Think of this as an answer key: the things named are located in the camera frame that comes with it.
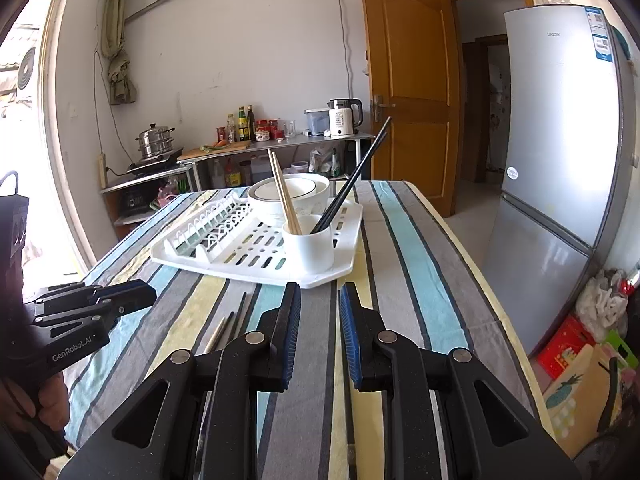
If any metal kitchen shelf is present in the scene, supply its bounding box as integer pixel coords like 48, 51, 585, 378
179, 133, 375, 191

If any person left hand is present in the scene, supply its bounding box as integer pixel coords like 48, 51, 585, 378
1, 373, 70, 432

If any striped tablecloth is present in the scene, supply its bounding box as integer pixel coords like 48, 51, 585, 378
65, 181, 549, 479

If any white plastic dish rack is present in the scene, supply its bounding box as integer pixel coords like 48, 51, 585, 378
151, 194, 363, 289

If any white utensil cup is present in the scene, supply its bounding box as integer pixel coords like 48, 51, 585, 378
282, 214, 334, 278

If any induction cooker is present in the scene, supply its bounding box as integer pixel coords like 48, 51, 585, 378
126, 148, 183, 177

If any steel steamer pot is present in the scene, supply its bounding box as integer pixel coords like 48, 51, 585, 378
136, 124, 175, 159

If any white ceramic bowl stack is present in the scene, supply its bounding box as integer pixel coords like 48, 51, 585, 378
247, 174, 330, 223

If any white oil jug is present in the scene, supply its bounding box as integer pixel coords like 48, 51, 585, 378
250, 154, 272, 183

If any wooden cutting board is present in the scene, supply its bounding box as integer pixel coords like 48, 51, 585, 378
178, 141, 250, 162

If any red cardboard box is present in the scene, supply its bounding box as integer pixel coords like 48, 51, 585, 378
537, 314, 596, 379

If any green label oil bottle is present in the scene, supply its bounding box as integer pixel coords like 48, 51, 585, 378
238, 106, 250, 142

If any green curtain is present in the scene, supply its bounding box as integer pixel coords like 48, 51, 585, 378
100, 0, 137, 105

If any dark sauce bottle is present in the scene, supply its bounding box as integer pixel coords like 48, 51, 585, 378
246, 104, 257, 142

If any white plastic bag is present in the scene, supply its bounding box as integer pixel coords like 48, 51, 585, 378
575, 269, 628, 342

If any grey plastic container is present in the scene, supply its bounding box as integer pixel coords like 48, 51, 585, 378
304, 107, 330, 136

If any white electric kettle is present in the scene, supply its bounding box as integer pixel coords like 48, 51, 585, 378
328, 99, 363, 136

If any silver refrigerator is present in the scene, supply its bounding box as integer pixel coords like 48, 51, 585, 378
482, 4, 636, 353

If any wooden door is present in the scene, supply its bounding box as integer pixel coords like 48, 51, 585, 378
362, 0, 462, 217

